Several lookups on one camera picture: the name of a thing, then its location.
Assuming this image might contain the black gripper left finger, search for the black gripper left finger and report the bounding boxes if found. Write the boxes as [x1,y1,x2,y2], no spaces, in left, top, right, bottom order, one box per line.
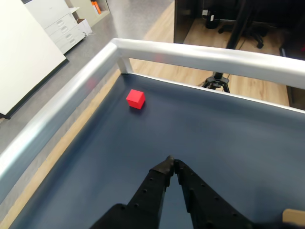
[90,155,176,229]

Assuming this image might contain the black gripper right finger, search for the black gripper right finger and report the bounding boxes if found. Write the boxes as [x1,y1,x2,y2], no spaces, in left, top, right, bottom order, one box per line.
[174,159,257,229]

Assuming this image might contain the red cube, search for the red cube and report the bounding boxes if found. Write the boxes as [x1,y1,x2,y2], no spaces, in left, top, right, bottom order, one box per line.
[125,89,146,110]

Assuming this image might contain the tan square metal box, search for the tan square metal box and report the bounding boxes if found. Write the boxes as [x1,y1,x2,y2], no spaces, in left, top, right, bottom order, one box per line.
[282,208,305,224]

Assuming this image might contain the black tripod stand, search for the black tripod stand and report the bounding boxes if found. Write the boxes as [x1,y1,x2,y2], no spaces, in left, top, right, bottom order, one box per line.
[197,0,254,94]

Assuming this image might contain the black office chair base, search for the black office chair base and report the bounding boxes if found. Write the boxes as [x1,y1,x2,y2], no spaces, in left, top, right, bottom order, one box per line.
[218,18,265,50]

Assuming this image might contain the black waste bin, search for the black waste bin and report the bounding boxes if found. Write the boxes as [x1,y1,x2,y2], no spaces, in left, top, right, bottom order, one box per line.
[205,9,221,30]

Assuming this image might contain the white cardboard carton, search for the white cardboard carton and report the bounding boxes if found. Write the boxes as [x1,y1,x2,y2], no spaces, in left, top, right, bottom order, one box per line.
[75,18,93,37]

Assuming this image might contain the white partition panel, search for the white partition panel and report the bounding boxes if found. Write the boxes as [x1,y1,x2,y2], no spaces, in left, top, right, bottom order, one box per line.
[0,0,70,120]

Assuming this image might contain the black desk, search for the black desk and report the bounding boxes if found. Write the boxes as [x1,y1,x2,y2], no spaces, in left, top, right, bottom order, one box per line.
[173,0,305,63]

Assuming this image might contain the white drawer cabinet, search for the white drawer cabinet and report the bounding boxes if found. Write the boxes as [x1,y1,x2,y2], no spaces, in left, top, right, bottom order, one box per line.
[25,0,84,54]

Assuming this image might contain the beige shelf unit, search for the beige shelf unit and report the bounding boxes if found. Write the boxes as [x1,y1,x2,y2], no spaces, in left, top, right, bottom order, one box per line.
[78,0,112,28]

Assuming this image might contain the orange books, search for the orange books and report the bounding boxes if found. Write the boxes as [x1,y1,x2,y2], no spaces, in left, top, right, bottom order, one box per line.
[91,0,102,15]

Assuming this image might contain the silver table rail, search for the silver table rail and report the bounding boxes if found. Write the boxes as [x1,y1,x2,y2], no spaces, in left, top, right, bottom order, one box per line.
[0,37,305,189]

